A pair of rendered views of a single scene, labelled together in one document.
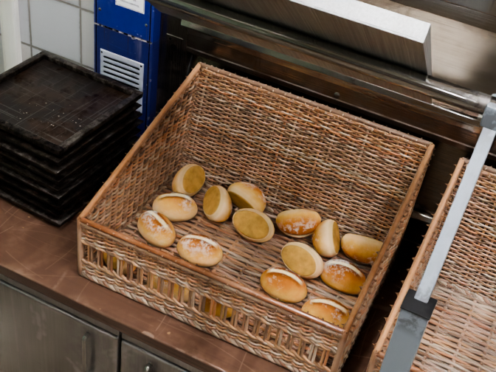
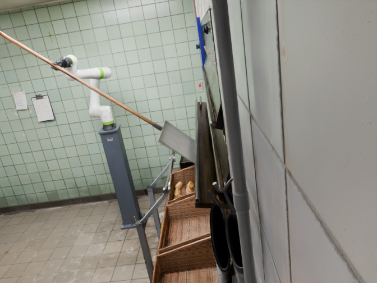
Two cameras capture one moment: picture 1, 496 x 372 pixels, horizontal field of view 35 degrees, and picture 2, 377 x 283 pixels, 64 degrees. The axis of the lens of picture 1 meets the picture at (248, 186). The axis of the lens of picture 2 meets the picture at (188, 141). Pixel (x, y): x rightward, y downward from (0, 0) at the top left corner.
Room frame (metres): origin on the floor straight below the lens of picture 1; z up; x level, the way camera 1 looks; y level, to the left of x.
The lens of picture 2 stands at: (0.52, -2.44, 2.04)
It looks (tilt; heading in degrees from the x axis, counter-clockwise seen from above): 20 degrees down; 73
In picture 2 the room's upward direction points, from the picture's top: 9 degrees counter-clockwise
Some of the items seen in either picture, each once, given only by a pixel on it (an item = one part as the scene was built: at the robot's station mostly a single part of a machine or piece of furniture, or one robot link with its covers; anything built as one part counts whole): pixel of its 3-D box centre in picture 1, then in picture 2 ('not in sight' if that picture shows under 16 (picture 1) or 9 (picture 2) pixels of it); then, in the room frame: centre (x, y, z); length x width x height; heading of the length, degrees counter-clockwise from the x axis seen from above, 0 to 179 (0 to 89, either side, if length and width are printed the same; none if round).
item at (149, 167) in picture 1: (258, 207); (194, 184); (1.23, -0.03, 0.72); 0.56 x 0.49 x 0.28; 70
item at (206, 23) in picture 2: not in sight; (210, 36); (1.29, -0.67, 1.99); 1.80 x 0.08 x 0.21; 69
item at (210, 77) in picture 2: not in sight; (210, 70); (1.27, -0.66, 1.80); 1.79 x 0.11 x 0.19; 69
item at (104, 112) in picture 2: not in sight; (105, 114); (0.64, 0.87, 1.36); 0.16 x 0.13 x 0.19; 129
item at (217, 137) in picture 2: not in sight; (215, 110); (1.27, -0.66, 1.54); 1.79 x 0.11 x 0.19; 69
